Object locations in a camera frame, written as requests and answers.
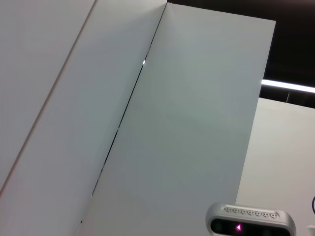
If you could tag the white ceiling light strip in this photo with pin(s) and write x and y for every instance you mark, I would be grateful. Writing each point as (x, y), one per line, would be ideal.
(288, 86)

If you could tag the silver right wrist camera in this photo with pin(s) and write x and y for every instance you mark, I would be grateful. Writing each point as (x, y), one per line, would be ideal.
(246, 211)

